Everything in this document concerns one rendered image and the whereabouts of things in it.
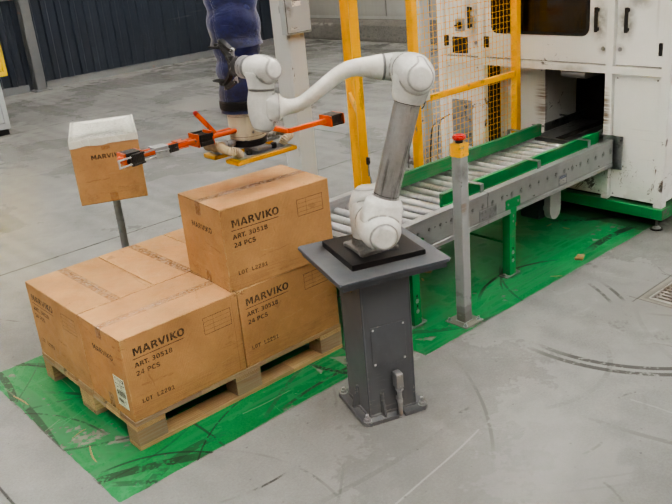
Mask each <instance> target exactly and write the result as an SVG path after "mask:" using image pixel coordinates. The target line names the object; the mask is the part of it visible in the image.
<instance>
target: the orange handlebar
mask: <svg viewBox="0 0 672 504"><path fill-rule="evenodd" d="M325 123H327V120H326V119H325V118H323V119H320V120H316V121H312V122H309V123H305V124H302V125H298V126H294V127H291V128H285V127H280V126H275V128H274V129H273V130H272V131H276V132H281V133H286V134H287V133H293V132H297V131H300V130H304V129H308V128H311V127H315V126H318V125H322V124H325ZM228 129H230V130H228ZM224 130H226V131H224ZM220 131H222V132H220ZM217 132H218V133H215V134H214V139H215V138H219V137H223V136H226V135H230V134H234V133H236V132H237V130H236V129H235V128H234V129H231V128H230V127H229V128H225V129H221V130H217ZM175 143H178V146H179V149H183V148H187V147H189V145H193V144H196V143H197V140H196V139H192V138H186V139H177V140H173V141H171V143H167V145H171V144H175ZM155 154H156V153H155V150H154V151H151V152H148V153H145V154H144V157H148V156H151V155H155Z"/></svg>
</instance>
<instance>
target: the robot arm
mask: <svg viewBox="0 0 672 504"><path fill-rule="evenodd" d="M217 42H218V43H215V44H214V45H212V46H208V48H211V49H219V50H220V51H221V52H222V54H223V55H224V56H225V59H226V61H227V65H228V70H229V71H228V73H227V76H226V78H225V80H224V79H215V80H212V81H213V82H217V83H219V85H221V86H224V90H229V89H231V88H232V87H233V86H235V85H236V84H237V83H240V80H238V77H240V78H243V79H246V81H247V86H248V97H247V107H248V114H249V119H250V122H251V125H252V127H253V128H254V130H255V131H257V132H261V133H269V132H271V131H272V130H273V129H274V128H275V126H276V122H277V121H278V120H281V119H282V118H283V117H284V116H286V115H290V114H294V113H297V112H300V111H302V110H304V109H306V108H308V107H309V106H311V105H312V104H313V103H315V102H316V101H317V100H318V99H320V98H321V97H322V96H324V95H325V94H326V93H327V92H329V91H330V90H331V89H333V88H334V87H335V86H337V85H338V84H339V83H341V82H342V81H344V80H345V79H348V78H350V77H355V76H360V77H367V78H373V79H379V80H389V81H392V97H393V100H394V104H393V108H392V113H391V117H390V122H389V126H388V131H387V135H386V140H385V144H384V148H383V153H382V157H381V162H380V166H379V171H378V175H377V180H376V184H362V185H359V186H357V187H356V188H355V189H354V190H353V192H352V194H351V197H350V201H349V213H350V225H351V231H352V240H349V241H345V242H344V243H343V245H344V246H345V247H348V248H349V249H351V250H352V251H354V252H355V253H357V254H358V255H359V256H360V257H362V258H364V257H367V256H370V255H373V254H377V253H381V252H385V251H389V250H394V249H398V248H399V245H398V244H397V242H398V241H399V239H400V236H401V223H402V212H403V204H402V202H401V200H400V199H399V194H400V190H401V186H402V181H403V177H404V173H405V169H406V164H407V160H408V156H409V152H410V147H411V143H412V139H413V135H414V131H415V126H416V122H417V118H418V114H419V109H420V106H422V105H423V104H424V103H425V101H426V99H427V96H428V94H429V92H430V90H431V88H432V86H433V84H434V82H435V70H434V67H433V65H432V64H431V62H430V61H429V60H428V59H427V57H426V56H424V55H422V54H419V53H415V52H391V53H383V54H377V55H373V56H367V57H362V58H356V59H351V60H348V61H345V62H343V63H341V64H339V65H337V66H336V67H334V68H333V69H332V70H330V71H329V72H328V73H327V74H326V75H324V76H323V77H322V78H321V79H320V80H318V81H317V82H316V83H315V84H314V85H313V86H311V87H310V88H309V89H308V90H307V91H305V92H304V93H303V94H302V95H300V96H299V97H297V98H293V99H286V98H284V97H282V96H281V95H280V94H277V93H275V92H274V87H275V82H276V81H277V80H278V79H279V78H280V76H281V74H282V67H281V64H280V63H279V61H277V60H276V59H275V58H273V57H270V56H266V55H259V54H257V55H252V56H247V55H242V56H240V57H238V56H236V55H235V51H236V48H233V47H232V46H231V45H230V44H228V43H227V42H226V41H225V40H224V39H218V40H217ZM230 53H231V54H230ZM233 76H234V77H235V78H234V79H233V81H231V80H232V78H233Z"/></svg>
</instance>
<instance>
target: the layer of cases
mask: <svg viewBox="0 0 672 504"><path fill-rule="evenodd" d="M25 284H26V288H27V292H28V296H29V300H30V304H31V308H32V312H33V316H34V320H35V324H36V328H37V332H38V336H39V340H40V343H41V347H42V351H43V352H44V353H46V354H47V355H48V356H49V357H51V358H52V359H53V360H55V361H56V362H57V363H59V364H60V365H61V366H62V367H64V368H65V369H66V370H68V371H69V372H70V373H72V374H73V375H74V376H75V377H77V378H78V379H79V380H81V381H82V382H83V383H85V384H86V385H87V386H88V387H90V388H91V389H92V390H94V391H95V392H96V393H98V394H99V395H100V396H101V397H103V398H104V399H105V400H107V401H108V402H109V403H111V404H112V405H113V406H114V407H116V408H117V409H118V410H120V411H121V412H122V413H124V414H125V415H126V416H127V417H129V418H130V419H131V420H133V421H134V422H135V423H136V422H138V421H140V420H142V419H144V418H146V417H148V416H151V415H153V414H155V413H157V412H159V411H161V410H163V409H165V408H167V407H169V406H171V405H173V404H175V403H177V402H179V401H181V400H183V399H185V398H187V397H189V396H191V395H193V394H195V393H198V392H200V391H202V390H204V389H206V388H208V387H210V386H212V385H214V384H216V383H218V382H220V381H222V380H224V379H226V378H228V377H230V376H232V375H234V374H236V373H238V372H240V371H242V370H244V369H246V368H249V367H251V366H253V365H255V364H257V363H259V362H261V361H263V360H265V359H267V358H269V357H271V356H273V355H275V354H277V353H279V352H281V351H283V350H285V349H287V348H289V347H291V346H294V345H296V344H298V343H300V342H302V341H304V340H306V339H308V338H310V337H312V336H314V335H316V334H318V333H320V332H322V331H324V330H326V329H328V328H330V327H332V326H334V325H336V324H338V323H340V322H339V311H338V300H337V290H336V286H335V285H334V284H333V283H332V282H330V281H329V280H328V279H327V278H326V277H325V276H324V275H323V274H322V273H321V272H320V271H319V270H317V269H316V268H315V267H314V266H313V265H312V264H311V263H310V264H308V265H305V266H302V267H300V268H297V269H294V270H292V271H289V272H286V273H283V274H281V275H278V276H275V277H273V278H270V279H267V280H264V281H262V282H259V283H256V284H254V285H251V286H248V287H245V288H243V289H240V290H237V291H235V292H232V293H231V292H229V291H227V290H225V289H223V288H222V287H220V286H218V285H216V284H214V283H213V282H211V281H209V280H207V279H206V278H204V277H202V276H200V275H198V274H197V273H195V272H193V271H191V270H190V265H189V259H188V253H187V247H186V242H185V236H184V230H183V228H181V229H178V230H175V231H172V232H169V233H166V234H164V235H160V236H157V237H155V238H152V239H149V240H146V241H143V242H140V243H137V244H134V245H131V246H128V247H125V248H122V249H119V250H116V251H113V252H110V253H107V254H104V255H101V256H99V257H96V258H93V259H90V260H87V261H84V262H81V263H78V264H75V265H72V266H69V267H66V268H63V269H60V270H57V271H54V272H51V273H48V274H45V275H43V276H40V277H37V278H34V279H31V280H28V281H25Z"/></svg>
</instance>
